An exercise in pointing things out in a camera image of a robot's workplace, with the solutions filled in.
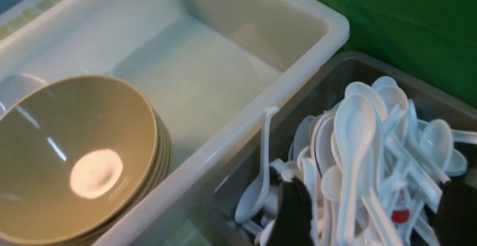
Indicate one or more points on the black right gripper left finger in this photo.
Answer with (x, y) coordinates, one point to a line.
(293, 223)

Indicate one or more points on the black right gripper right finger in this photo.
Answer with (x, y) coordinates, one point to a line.
(455, 223)

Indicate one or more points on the upright white spoon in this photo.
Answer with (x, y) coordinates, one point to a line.
(253, 198)

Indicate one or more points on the grey plastic spoon bin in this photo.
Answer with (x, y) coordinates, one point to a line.
(320, 93)

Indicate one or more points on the pile of white spoons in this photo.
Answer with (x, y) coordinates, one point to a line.
(374, 170)

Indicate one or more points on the large white plastic tub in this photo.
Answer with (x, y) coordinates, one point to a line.
(209, 68)

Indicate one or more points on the green cloth backdrop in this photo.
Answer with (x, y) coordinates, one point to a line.
(433, 40)

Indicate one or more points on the stack of tan bowls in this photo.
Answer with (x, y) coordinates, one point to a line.
(158, 173)

